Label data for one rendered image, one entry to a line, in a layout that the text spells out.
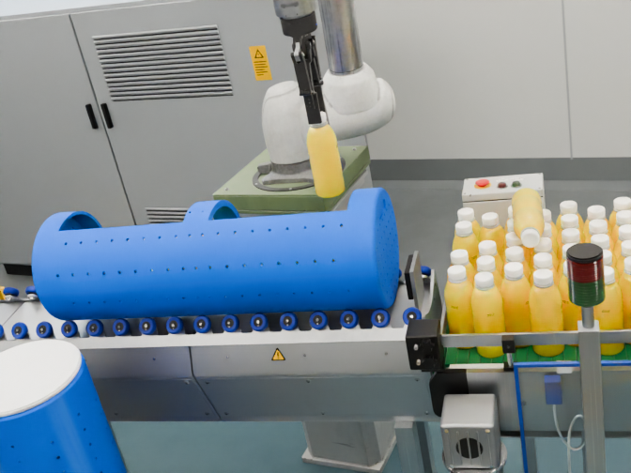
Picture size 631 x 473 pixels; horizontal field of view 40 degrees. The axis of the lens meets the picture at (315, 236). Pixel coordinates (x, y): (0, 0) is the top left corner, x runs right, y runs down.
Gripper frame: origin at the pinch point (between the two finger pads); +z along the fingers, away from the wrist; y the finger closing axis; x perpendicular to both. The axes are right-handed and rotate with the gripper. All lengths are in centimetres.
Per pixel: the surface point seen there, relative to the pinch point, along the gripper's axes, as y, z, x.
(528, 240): 6, 34, 43
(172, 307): 13, 43, -41
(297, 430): -62, 146, -49
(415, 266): 1.8, 41.0, 17.1
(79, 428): 44, 54, -55
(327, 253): 13.2, 30.2, 0.1
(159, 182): -167, 86, -132
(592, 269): 39, 22, 55
